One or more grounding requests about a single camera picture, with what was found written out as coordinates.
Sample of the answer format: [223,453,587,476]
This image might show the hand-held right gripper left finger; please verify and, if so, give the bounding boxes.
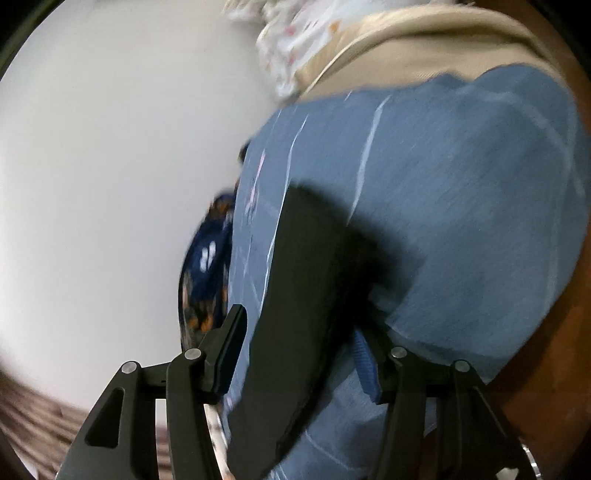
[55,304,248,480]

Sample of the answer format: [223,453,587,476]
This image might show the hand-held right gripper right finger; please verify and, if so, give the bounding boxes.
[353,330,539,480]

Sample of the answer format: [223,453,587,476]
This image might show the black pants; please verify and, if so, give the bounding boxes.
[226,184,370,480]

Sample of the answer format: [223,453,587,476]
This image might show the navy printed blanket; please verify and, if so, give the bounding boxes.
[178,191,239,358]

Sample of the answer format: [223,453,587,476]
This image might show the blue checked bedsheet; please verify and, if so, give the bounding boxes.
[217,65,581,480]

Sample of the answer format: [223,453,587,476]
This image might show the brown striped cloth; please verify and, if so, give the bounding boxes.
[0,362,95,480]

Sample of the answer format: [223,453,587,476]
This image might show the beige cloth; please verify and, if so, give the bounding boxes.
[295,9,573,100]

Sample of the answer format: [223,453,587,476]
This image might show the white floral cloth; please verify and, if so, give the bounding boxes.
[222,0,370,101]

